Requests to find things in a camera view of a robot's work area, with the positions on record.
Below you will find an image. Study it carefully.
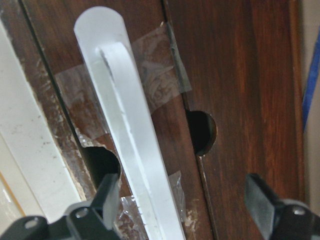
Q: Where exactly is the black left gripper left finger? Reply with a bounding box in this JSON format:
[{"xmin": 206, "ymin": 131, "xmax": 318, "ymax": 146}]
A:
[{"xmin": 66, "ymin": 173, "xmax": 120, "ymax": 240}]

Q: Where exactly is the white drawer handle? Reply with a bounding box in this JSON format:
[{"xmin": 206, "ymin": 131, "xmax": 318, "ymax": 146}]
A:
[{"xmin": 74, "ymin": 6, "xmax": 185, "ymax": 240}]

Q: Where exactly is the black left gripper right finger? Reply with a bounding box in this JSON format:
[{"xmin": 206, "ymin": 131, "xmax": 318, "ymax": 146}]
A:
[{"xmin": 244, "ymin": 173, "xmax": 312, "ymax": 240}]

